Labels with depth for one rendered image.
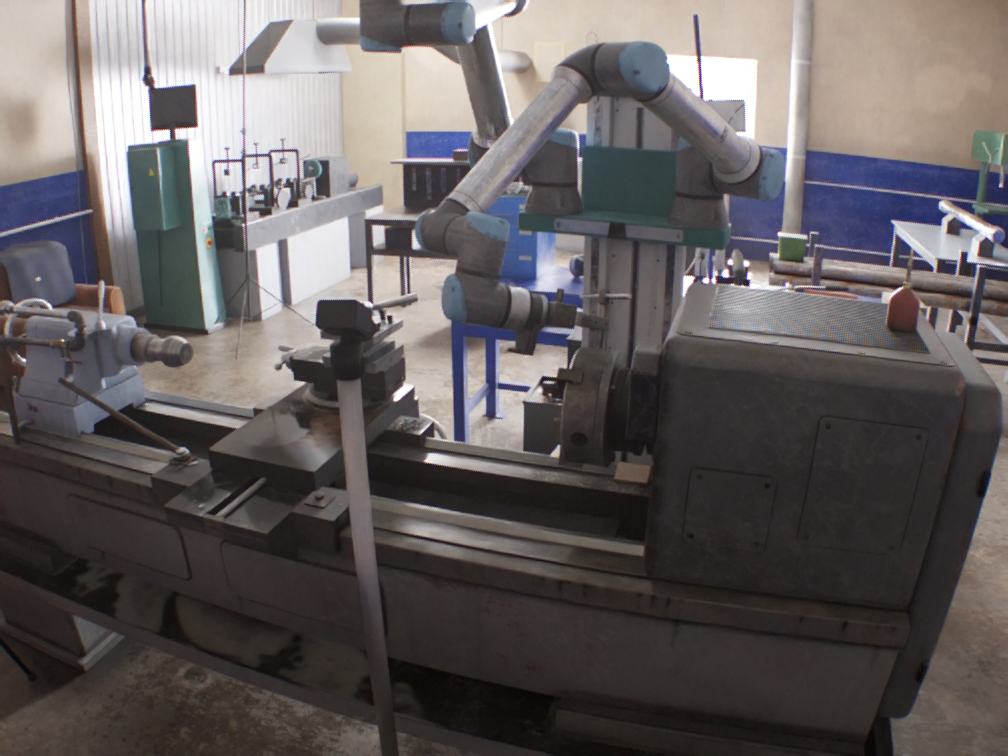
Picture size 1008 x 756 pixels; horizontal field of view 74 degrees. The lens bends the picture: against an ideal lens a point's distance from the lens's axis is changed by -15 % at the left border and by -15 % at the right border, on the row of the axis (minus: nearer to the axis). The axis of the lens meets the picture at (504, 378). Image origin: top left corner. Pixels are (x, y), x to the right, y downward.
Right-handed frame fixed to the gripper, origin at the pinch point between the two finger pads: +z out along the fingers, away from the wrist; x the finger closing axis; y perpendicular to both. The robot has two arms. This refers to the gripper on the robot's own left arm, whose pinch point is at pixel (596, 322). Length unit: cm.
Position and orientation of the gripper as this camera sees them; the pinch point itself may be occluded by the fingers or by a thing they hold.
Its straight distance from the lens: 167.4
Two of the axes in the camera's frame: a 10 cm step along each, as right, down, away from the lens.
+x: -3.7, -0.9, 9.2
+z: 9.2, 1.2, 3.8
